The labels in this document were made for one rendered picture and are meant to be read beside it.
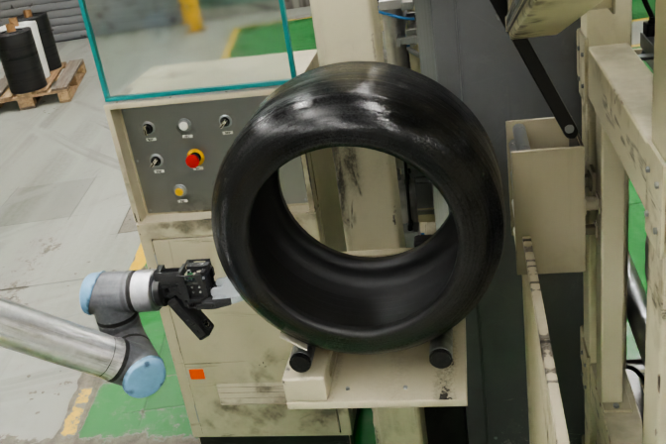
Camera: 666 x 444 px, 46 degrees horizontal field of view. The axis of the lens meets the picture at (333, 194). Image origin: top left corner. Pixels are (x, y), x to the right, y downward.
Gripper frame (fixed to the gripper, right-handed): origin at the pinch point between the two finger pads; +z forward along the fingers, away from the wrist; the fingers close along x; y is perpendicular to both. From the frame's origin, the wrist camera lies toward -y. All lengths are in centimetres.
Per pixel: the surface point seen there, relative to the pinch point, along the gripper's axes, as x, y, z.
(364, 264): 15.4, -3.0, 21.9
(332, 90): -6, 44, 24
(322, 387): -10.6, -16.1, 14.5
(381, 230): 26.5, -0.4, 25.0
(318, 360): -4.6, -13.9, 13.0
